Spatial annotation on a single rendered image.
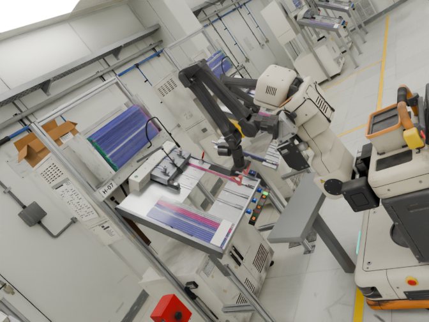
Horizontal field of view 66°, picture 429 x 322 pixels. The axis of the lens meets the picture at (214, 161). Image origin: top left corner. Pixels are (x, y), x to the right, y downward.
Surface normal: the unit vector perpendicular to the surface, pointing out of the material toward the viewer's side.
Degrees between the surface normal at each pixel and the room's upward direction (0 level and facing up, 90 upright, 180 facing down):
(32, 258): 90
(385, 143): 92
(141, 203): 46
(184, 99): 90
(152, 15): 90
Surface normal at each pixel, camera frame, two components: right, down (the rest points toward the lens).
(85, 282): 0.70, -0.33
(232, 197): 0.10, -0.77
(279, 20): -0.40, 0.55
